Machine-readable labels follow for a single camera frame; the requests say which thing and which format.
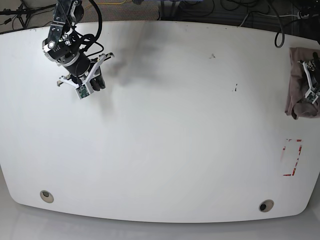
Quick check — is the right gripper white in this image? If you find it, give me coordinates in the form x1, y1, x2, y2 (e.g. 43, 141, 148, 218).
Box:
57, 52, 114, 92

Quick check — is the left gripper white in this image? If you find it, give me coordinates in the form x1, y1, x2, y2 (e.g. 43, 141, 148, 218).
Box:
298, 52, 320, 98

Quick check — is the mauve T-shirt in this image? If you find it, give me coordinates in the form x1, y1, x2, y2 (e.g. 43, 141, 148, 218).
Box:
284, 47, 320, 120

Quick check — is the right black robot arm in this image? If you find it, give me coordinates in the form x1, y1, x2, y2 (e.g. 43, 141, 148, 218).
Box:
42, 0, 114, 99

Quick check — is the white power strip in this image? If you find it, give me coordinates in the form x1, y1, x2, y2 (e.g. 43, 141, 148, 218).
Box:
297, 7, 320, 20

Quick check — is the red tape rectangle marking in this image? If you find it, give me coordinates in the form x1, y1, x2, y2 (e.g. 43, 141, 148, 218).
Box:
280, 138, 303, 177

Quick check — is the black tripod stand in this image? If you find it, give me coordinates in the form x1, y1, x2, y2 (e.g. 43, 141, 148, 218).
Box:
0, 0, 56, 30

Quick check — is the right grey table grommet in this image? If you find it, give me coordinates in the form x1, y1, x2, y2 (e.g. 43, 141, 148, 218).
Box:
259, 199, 274, 213

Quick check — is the grey table grommet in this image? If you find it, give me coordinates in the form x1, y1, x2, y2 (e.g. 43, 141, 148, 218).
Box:
259, 199, 274, 213
40, 190, 54, 204

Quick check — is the left grey table grommet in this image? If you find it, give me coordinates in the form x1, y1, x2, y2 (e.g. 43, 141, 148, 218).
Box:
40, 190, 54, 204

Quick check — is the left wrist green camera board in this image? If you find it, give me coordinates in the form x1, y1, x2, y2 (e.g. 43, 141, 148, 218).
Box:
306, 92, 319, 104

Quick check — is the wrist green camera board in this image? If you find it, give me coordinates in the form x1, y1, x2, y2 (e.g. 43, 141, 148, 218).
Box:
306, 92, 319, 104
75, 85, 90, 100

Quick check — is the right wrist green camera board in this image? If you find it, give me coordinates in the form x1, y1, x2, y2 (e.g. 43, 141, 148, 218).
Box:
75, 85, 90, 100

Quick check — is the yellow cable on floor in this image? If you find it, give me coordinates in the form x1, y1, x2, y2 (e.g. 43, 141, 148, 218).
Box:
83, 0, 126, 12

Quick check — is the white cable on floor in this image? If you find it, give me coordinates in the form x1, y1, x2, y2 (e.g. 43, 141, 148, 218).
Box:
239, 12, 300, 28

